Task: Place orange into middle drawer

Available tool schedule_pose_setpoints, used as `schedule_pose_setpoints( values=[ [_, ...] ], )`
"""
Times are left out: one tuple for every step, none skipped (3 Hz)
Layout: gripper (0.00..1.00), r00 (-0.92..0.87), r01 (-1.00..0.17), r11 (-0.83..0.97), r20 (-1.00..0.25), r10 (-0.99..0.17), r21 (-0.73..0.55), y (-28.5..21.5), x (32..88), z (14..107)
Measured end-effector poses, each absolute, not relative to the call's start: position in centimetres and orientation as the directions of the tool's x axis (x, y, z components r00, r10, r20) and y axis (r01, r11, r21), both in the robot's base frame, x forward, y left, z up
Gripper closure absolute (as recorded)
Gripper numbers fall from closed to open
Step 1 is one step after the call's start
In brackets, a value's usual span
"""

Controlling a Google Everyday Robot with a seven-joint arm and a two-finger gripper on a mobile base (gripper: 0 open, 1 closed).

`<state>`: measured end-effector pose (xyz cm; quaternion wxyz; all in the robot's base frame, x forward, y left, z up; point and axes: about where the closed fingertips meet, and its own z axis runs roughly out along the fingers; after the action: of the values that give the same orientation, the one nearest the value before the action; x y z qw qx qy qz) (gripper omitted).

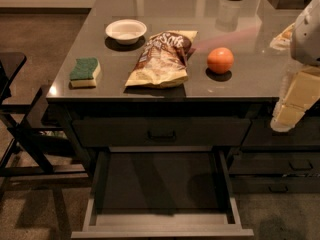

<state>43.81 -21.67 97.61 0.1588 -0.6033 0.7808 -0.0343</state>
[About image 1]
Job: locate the orange fruit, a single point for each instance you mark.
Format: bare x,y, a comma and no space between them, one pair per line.
220,60

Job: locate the chip bag brown yellow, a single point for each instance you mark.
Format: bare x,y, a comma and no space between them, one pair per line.
163,62

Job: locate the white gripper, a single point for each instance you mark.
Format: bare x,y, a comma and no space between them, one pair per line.
307,37

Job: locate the dark wooden chair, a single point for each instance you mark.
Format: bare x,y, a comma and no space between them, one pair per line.
34,130

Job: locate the open middle drawer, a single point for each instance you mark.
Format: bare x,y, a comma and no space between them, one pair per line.
162,196

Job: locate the green yellow sponge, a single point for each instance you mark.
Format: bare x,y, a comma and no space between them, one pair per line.
85,73

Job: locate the right cabinet drawers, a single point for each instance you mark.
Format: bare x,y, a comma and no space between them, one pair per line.
272,162

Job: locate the white paper bowl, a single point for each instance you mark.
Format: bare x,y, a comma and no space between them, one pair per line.
126,31

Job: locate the closed top drawer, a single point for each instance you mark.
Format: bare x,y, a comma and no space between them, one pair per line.
153,131

